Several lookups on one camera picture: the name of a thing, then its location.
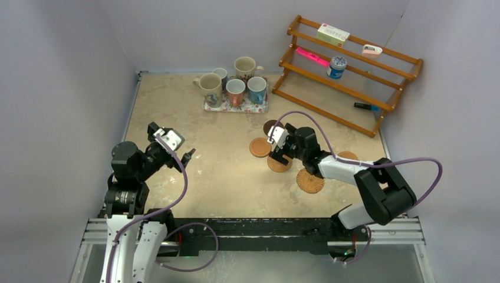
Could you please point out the orange coaster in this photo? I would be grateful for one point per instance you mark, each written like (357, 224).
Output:
(347, 155)

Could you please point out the black aluminium base frame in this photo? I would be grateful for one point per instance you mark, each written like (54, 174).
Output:
(318, 236)

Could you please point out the beige mug with pattern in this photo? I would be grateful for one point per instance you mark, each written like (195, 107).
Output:
(211, 89)

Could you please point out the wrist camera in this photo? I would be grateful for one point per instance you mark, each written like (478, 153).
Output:
(165, 136)
(277, 136)

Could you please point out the tall beige mug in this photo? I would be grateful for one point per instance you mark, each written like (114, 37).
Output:
(246, 68)

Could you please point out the blue white jar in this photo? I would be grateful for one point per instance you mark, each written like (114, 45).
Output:
(336, 67)

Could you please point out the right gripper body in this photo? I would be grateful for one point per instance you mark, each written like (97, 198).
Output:
(290, 147)

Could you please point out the pink mug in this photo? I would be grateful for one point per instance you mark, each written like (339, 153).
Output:
(235, 89)

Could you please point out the dark wooden coaster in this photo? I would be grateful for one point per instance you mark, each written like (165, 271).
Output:
(271, 126)

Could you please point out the small grey mug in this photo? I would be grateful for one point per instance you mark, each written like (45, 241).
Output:
(223, 74)

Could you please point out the black blue marker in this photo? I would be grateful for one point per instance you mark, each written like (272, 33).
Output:
(365, 106)

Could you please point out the white green box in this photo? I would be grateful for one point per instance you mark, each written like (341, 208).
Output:
(332, 35)

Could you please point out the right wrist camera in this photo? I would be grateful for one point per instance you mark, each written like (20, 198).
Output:
(277, 136)

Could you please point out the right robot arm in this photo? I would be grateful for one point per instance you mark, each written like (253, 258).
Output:
(384, 192)

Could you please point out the blue mug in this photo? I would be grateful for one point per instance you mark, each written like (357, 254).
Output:
(257, 87)

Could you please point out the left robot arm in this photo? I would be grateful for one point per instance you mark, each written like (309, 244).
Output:
(134, 236)

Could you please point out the woven rattan coaster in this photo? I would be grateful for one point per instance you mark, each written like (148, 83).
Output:
(309, 183)
(277, 166)

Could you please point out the light wooden coaster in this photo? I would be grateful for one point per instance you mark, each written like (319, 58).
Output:
(259, 147)

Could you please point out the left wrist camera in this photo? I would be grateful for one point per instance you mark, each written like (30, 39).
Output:
(165, 136)

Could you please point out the pink highlighter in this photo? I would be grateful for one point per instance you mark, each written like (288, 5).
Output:
(312, 57)

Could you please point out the pink white tape dispenser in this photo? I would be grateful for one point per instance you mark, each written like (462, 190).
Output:
(371, 51)

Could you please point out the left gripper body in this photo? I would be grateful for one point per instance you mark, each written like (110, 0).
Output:
(169, 161)

